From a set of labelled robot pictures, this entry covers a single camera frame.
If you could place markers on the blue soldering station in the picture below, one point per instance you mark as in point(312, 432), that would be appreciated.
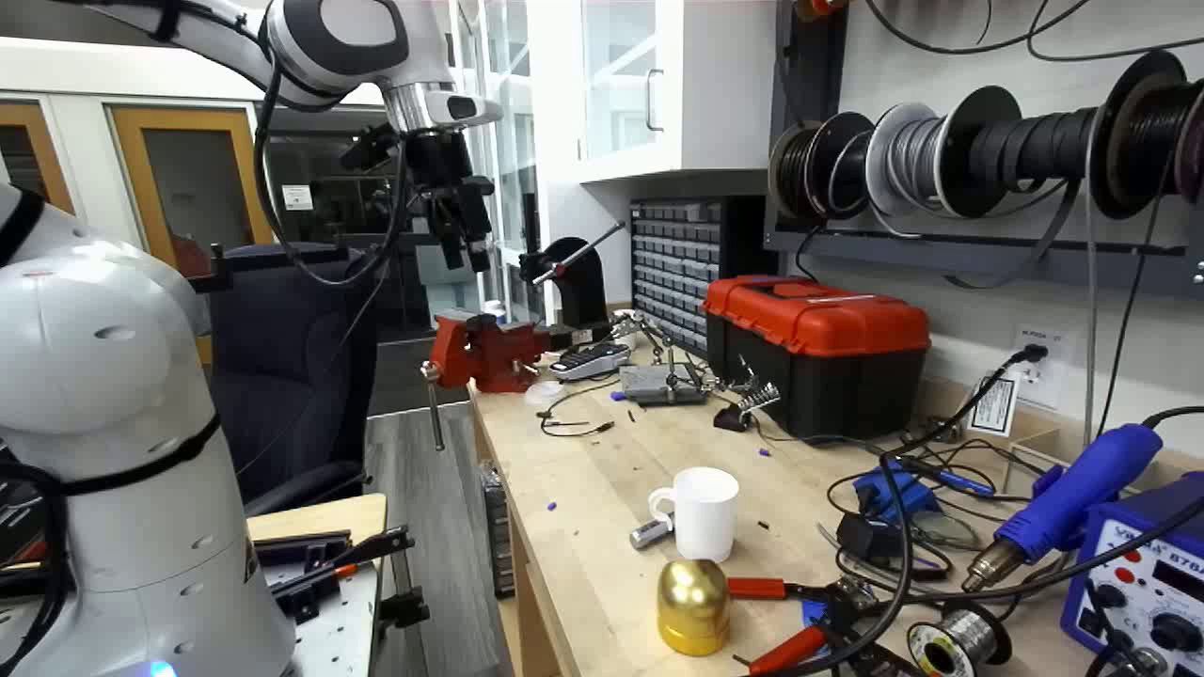
point(1149, 595)

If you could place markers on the red bench vise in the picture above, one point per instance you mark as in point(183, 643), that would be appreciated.
point(484, 351)

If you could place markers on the black wire spool right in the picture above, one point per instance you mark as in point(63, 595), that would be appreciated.
point(1149, 136)

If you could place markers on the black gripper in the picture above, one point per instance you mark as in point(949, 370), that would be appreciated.
point(450, 191)

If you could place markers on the solder wire spool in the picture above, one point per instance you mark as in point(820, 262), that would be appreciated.
point(956, 643)

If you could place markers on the red black toolbox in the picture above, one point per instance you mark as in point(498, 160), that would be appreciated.
point(844, 363)

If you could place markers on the wall power outlet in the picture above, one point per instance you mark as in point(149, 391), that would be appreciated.
point(1040, 351)

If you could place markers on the silver black marker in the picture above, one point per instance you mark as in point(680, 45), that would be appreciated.
point(647, 535)

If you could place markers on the gold tip cleaner holder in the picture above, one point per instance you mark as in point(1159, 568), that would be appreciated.
point(694, 608)

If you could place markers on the black office chair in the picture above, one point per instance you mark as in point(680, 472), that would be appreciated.
point(293, 363)

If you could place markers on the white wire spool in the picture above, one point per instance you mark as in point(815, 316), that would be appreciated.
point(900, 160)

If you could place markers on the blue hot air gun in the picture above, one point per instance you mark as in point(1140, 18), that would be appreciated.
point(1062, 499)

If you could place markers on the white wall cabinet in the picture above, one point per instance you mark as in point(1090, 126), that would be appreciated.
point(676, 86)

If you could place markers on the black wire spool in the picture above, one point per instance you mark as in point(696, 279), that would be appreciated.
point(1149, 136)
point(987, 149)
point(816, 169)

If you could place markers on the helping hands tool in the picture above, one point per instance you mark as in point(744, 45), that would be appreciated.
point(751, 391)

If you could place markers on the small parts drawer cabinet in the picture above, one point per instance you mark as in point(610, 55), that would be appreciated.
point(684, 244)

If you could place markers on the black wire spool middle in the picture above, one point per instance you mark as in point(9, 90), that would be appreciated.
point(987, 149)

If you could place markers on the red handled pliers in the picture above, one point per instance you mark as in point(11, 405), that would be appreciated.
point(810, 624)

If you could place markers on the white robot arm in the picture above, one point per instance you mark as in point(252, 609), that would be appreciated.
point(103, 398)

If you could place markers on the black wire spool left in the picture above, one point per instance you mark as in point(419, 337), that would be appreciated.
point(816, 169)

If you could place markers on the white mug cup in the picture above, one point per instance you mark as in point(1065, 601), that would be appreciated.
point(702, 506)

